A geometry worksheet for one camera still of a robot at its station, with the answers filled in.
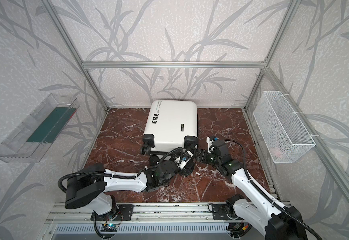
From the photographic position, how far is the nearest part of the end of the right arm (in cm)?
59

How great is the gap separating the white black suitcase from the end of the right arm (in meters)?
0.08

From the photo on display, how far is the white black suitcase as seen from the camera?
79cm
